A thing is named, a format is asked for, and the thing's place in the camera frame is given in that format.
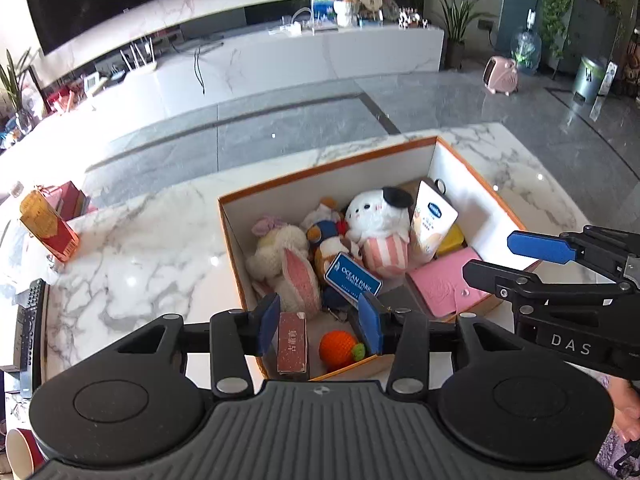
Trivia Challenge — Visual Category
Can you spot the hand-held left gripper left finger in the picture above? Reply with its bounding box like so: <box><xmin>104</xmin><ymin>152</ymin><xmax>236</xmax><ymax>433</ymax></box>
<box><xmin>127</xmin><ymin>292</ymin><xmax>281</xmax><ymax>400</ymax></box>

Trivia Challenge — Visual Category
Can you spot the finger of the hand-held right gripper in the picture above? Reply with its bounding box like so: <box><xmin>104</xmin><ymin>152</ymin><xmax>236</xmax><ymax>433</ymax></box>
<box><xmin>462</xmin><ymin>259</ymin><xmax>633</xmax><ymax>309</ymax></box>
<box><xmin>507</xmin><ymin>227</ymin><xmax>640</xmax><ymax>288</ymax></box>

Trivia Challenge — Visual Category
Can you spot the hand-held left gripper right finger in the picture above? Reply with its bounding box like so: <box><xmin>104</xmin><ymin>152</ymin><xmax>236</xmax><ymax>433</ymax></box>
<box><xmin>357</xmin><ymin>292</ymin><xmax>516</xmax><ymax>401</ymax></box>

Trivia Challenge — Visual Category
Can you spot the small reddish brown box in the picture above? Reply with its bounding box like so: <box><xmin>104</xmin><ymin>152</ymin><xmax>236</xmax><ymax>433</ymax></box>
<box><xmin>276</xmin><ymin>311</ymin><xmax>308</xmax><ymax>380</ymax></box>

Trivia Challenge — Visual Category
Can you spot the crochet fruit toy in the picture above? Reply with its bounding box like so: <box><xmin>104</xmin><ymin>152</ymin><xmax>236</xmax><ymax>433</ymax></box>
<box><xmin>319</xmin><ymin>330</ymin><xmax>366</xmax><ymax>367</ymax></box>

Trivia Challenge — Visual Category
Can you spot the dark grey box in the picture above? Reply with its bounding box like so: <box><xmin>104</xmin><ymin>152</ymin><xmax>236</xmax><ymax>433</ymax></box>
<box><xmin>382</xmin><ymin>285</ymin><xmax>426</xmax><ymax>318</ymax></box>

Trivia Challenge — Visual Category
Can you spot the blue printed tag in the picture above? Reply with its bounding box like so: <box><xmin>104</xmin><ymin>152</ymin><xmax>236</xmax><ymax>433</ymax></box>
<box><xmin>324</xmin><ymin>252</ymin><xmax>383</xmax><ymax>306</ymax></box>

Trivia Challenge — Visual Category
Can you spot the crochet bunny plush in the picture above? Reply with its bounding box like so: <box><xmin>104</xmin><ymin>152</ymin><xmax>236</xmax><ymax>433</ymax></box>
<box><xmin>245</xmin><ymin>215</ymin><xmax>322</xmax><ymax>316</ymax></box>

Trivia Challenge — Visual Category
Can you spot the pink card wallet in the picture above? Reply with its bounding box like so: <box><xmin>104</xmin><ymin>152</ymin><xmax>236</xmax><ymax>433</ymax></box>
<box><xmin>406</xmin><ymin>247</ymin><xmax>493</xmax><ymax>320</ymax></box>

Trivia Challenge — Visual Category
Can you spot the orange cardboard box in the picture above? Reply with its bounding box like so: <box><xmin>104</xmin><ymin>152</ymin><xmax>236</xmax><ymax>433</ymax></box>
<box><xmin>217</xmin><ymin>136</ymin><xmax>543</xmax><ymax>382</ymax></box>

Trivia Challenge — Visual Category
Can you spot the brown white dog plush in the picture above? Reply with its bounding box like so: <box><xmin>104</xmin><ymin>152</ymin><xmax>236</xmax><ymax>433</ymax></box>
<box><xmin>312</xmin><ymin>237</ymin><xmax>361</xmax><ymax>273</ymax></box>

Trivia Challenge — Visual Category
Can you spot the yellow tape measure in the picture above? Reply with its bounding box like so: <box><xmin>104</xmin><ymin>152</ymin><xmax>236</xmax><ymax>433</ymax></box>
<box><xmin>437</xmin><ymin>225</ymin><xmax>464</xmax><ymax>256</ymax></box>

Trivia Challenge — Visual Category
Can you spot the white seal plush toy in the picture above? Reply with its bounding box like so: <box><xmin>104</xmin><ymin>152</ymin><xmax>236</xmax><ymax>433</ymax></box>
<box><xmin>345</xmin><ymin>186</ymin><xmax>415</xmax><ymax>278</ymax></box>

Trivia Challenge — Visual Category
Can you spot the sailor plush doll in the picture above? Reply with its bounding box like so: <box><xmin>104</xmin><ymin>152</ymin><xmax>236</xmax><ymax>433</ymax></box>
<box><xmin>302</xmin><ymin>197</ymin><xmax>348</xmax><ymax>256</ymax></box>

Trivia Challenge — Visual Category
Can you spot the white floral cream tube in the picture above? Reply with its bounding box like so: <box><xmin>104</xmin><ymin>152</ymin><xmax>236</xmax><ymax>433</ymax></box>
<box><xmin>409</xmin><ymin>180</ymin><xmax>458</xmax><ymax>263</ymax></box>

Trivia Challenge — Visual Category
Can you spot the person's right hand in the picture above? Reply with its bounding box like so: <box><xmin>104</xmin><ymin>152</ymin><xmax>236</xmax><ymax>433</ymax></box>
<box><xmin>606</xmin><ymin>378</ymin><xmax>640</xmax><ymax>447</ymax></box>

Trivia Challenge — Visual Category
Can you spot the purple shaggy blanket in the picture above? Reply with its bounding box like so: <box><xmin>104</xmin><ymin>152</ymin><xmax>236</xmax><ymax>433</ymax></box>
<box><xmin>595</xmin><ymin>430</ymin><xmax>640</xmax><ymax>480</ymax></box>

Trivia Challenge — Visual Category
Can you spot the silver trash can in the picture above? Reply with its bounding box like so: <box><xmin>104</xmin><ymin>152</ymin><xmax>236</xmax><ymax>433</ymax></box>
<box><xmin>572</xmin><ymin>55</ymin><xmax>607</xmax><ymax>106</ymax></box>

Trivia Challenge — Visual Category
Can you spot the pink fan heater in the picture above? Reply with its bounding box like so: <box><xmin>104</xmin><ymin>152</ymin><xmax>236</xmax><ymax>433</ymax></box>
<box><xmin>482</xmin><ymin>56</ymin><xmax>518</xmax><ymax>96</ymax></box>

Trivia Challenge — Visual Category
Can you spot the clear water bottle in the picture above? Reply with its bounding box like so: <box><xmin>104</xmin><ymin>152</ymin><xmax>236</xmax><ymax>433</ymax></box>
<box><xmin>511</xmin><ymin>10</ymin><xmax>542</xmax><ymax>76</ymax></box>

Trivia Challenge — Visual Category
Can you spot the potted long leaf plant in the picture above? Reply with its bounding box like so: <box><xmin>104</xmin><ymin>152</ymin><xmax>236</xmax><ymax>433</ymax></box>
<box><xmin>419</xmin><ymin>0</ymin><xmax>501</xmax><ymax>70</ymax></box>

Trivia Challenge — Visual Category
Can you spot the black remote control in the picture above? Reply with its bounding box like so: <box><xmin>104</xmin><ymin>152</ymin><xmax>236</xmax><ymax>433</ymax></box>
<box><xmin>14</xmin><ymin>279</ymin><xmax>48</xmax><ymax>398</ymax></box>

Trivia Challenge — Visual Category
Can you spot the orange red carton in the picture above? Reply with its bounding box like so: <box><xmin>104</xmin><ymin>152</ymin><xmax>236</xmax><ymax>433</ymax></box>
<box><xmin>19</xmin><ymin>187</ymin><xmax>81</xmax><ymax>263</ymax></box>

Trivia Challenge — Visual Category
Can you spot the climbing green plant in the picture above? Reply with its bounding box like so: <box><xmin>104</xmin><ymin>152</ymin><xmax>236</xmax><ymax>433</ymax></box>
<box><xmin>530</xmin><ymin>0</ymin><xmax>581</xmax><ymax>61</ymax></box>

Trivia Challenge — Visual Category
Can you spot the white marble tv cabinet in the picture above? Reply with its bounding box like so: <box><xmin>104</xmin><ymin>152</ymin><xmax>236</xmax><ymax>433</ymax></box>
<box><xmin>0</xmin><ymin>25</ymin><xmax>445</xmax><ymax>151</ymax></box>

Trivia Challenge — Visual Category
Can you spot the red paper cup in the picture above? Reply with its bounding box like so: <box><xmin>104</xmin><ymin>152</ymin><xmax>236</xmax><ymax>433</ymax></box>
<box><xmin>5</xmin><ymin>427</ymin><xmax>48</xmax><ymax>480</ymax></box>

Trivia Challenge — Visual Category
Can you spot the white router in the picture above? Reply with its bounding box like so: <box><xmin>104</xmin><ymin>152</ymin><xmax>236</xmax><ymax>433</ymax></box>
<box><xmin>122</xmin><ymin>40</ymin><xmax>158</xmax><ymax>73</ymax></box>

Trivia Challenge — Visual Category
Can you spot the teddy bear in white pot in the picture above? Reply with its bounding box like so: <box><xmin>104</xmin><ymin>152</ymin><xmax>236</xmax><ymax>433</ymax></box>
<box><xmin>330</xmin><ymin>0</ymin><xmax>361</xmax><ymax>28</ymax></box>

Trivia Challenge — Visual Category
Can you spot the landscape painting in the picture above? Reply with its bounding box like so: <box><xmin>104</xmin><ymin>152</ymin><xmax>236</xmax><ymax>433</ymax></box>
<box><xmin>310</xmin><ymin>0</ymin><xmax>376</xmax><ymax>33</ymax></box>

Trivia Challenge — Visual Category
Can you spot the potted orchid plant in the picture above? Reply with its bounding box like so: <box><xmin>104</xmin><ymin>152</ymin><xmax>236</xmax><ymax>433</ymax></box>
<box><xmin>0</xmin><ymin>47</ymin><xmax>41</xmax><ymax>131</ymax></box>

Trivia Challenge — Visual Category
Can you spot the black cable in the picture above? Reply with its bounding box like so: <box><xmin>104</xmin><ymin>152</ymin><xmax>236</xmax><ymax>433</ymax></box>
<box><xmin>192</xmin><ymin>45</ymin><xmax>211</xmax><ymax>93</ymax></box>

